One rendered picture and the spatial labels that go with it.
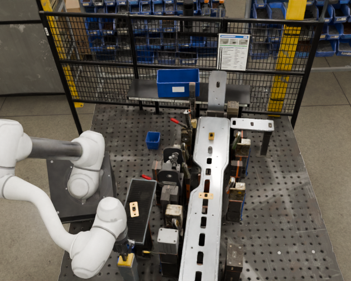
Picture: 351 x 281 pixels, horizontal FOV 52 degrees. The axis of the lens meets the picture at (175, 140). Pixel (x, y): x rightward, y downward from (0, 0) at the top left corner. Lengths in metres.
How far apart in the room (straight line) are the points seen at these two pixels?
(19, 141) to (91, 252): 0.60
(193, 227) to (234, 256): 0.27
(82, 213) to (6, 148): 0.89
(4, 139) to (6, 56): 2.62
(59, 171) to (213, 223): 1.01
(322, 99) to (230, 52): 2.06
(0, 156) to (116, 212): 0.56
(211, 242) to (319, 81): 3.18
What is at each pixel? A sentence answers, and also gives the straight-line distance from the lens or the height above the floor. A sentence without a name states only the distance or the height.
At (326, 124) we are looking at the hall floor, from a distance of 4.14.
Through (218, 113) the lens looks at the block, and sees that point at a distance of 2.56.
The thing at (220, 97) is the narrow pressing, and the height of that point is 1.12.
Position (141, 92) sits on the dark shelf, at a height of 1.03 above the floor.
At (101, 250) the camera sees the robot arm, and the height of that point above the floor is 1.55.
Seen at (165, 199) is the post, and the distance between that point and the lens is 1.95.
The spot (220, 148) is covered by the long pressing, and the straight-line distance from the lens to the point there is 2.31.
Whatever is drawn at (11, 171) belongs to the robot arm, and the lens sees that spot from 1.67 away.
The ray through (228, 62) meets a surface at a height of 1.22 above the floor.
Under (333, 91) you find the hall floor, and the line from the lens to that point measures 4.61.
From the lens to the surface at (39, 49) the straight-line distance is 4.02.
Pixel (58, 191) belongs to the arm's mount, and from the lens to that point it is 2.38.
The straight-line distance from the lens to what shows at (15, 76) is 4.33.
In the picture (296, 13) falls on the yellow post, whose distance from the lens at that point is 2.53.
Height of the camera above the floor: 2.71
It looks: 47 degrees down
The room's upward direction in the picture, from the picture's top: 3 degrees counter-clockwise
